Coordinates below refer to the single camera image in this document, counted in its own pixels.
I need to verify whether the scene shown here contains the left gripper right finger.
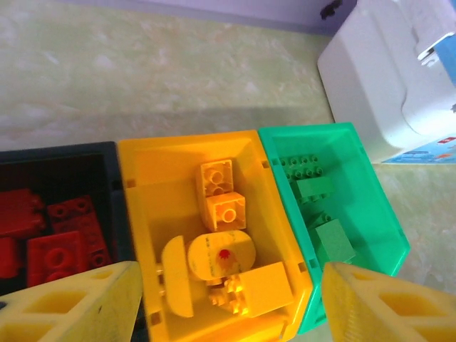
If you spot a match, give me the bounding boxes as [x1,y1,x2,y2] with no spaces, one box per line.
[321,261,456,342]

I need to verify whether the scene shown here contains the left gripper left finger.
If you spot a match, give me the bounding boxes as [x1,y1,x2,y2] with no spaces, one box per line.
[0,260,143,342]

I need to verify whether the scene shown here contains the green lego brick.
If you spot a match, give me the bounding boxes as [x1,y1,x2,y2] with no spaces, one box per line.
[295,177,334,202]
[315,219,357,266]
[308,212,334,229]

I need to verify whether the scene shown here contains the long red lego brick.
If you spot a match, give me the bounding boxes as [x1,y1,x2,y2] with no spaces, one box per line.
[47,195,114,269]

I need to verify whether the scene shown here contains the curved yellow lego piece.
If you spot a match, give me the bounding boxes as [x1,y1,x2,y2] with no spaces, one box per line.
[161,234,195,318]

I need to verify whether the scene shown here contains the round yellow lego piece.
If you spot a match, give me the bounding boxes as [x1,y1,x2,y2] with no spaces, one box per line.
[187,229,257,286]

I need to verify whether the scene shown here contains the green lego plate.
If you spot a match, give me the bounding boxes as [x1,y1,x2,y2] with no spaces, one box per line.
[277,155,327,182]

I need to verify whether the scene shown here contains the small yellow lego brick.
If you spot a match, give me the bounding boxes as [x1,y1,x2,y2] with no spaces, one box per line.
[205,192,247,232]

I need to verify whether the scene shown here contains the green plastic bin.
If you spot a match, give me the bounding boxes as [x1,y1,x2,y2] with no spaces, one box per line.
[258,122,411,336]

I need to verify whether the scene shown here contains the yellow plastic bin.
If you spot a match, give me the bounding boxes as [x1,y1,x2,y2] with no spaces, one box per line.
[117,130,314,342]

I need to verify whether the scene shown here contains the black plastic bin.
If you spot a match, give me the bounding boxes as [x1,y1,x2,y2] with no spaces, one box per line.
[0,141,150,342]

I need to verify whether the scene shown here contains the white storage box blue lid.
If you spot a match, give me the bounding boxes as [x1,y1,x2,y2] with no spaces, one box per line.
[316,0,456,165]

